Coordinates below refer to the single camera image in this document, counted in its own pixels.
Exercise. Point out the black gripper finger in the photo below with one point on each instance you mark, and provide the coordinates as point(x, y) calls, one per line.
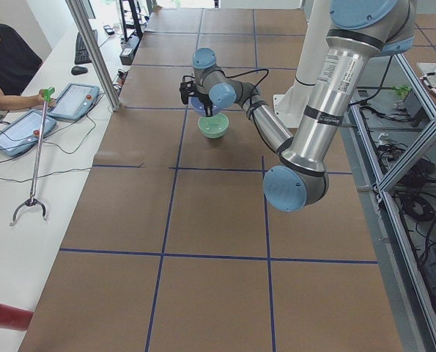
point(208, 109)

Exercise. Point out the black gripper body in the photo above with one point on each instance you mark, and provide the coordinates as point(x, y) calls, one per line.
point(203, 98)

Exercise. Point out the blue bowl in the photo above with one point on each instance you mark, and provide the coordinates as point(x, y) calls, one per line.
point(199, 108)

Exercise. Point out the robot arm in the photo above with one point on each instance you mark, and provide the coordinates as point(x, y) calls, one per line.
point(345, 36)

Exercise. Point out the green bowl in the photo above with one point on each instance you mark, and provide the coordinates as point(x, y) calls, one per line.
point(214, 127)

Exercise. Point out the person hand holding grabber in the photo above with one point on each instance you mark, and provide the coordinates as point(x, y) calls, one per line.
point(41, 99)

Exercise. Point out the black keyboard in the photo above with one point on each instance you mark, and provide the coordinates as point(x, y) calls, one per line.
point(81, 53)

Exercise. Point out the far teach pendant tablet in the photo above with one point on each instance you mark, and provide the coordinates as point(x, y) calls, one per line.
point(74, 102)

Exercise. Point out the teach pendant tablet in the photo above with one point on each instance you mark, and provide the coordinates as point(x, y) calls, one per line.
point(74, 102)
point(21, 135)

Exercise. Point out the black computer mouse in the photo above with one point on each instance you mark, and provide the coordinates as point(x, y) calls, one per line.
point(78, 70)

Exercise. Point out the brown paper table cover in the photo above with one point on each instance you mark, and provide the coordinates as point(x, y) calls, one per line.
point(172, 245)

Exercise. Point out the near teach pendant tablet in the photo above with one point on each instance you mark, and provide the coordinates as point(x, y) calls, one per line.
point(21, 135)

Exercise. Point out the person in black shirt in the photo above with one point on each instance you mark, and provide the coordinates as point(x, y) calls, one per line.
point(18, 66)

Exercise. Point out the red cylinder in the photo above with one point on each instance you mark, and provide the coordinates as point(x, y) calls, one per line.
point(14, 318)

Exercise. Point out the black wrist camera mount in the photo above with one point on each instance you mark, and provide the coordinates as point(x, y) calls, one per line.
point(187, 89)

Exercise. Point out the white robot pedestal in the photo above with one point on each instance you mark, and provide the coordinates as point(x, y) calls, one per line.
point(290, 106)

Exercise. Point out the aluminium frame post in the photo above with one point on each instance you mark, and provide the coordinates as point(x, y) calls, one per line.
point(81, 20)

